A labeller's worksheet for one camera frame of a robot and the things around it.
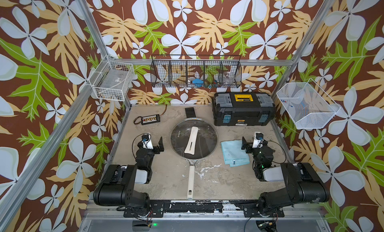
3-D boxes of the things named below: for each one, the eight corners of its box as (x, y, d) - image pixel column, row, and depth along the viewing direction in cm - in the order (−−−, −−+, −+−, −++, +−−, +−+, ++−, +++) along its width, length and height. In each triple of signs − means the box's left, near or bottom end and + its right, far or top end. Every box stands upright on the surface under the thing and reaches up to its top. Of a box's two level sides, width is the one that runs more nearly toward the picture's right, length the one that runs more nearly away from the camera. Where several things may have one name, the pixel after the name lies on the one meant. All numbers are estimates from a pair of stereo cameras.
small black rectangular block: (187, 121, 113) (187, 117, 109) (185, 111, 119) (185, 107, 115) (195, 120, 113) (196, 116, 110) (193, 110, 120) (193, 106, 116)
